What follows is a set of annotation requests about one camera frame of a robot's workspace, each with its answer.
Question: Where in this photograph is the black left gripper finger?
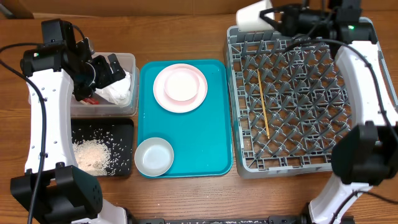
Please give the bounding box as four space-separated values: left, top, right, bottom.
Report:
108 54 123 73
93 70 126 89

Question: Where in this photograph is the red wrapper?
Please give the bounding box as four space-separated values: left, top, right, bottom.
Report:
80 98 99 105

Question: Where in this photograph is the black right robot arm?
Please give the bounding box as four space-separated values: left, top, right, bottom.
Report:
259 1 397 223

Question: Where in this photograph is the teal plastic tray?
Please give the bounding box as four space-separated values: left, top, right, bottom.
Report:
137 59 233 178

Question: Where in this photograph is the white paper cup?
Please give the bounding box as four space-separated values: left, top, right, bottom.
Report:
236 0 274 32

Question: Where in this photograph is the black tray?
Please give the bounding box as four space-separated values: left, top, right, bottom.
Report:
72 118 134 171

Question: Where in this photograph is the pile of rice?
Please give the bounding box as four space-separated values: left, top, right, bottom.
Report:
72 129 131 177

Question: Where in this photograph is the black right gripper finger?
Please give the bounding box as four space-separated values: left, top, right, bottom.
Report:
259 6 285 16
260 14 283 31

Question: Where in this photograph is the pink small bowl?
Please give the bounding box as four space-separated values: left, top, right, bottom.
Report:
164 68 200 101

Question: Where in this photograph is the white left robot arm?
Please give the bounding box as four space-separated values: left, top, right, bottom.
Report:
10 19 136 223

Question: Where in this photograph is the grey dishwasher rack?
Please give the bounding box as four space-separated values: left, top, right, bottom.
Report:
226 26 397 179

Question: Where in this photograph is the white napkin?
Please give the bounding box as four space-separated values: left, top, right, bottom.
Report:
95 72 131 105

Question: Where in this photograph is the pink plate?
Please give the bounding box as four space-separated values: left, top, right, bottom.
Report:
153 63 208 113

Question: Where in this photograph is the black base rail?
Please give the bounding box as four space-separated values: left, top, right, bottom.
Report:
138 215 312 224

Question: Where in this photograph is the clear plastic bin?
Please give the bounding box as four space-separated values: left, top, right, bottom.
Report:
28 52 140 118

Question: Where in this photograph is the grey small bowl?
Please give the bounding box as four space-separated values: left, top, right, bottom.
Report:
134 138 174 177

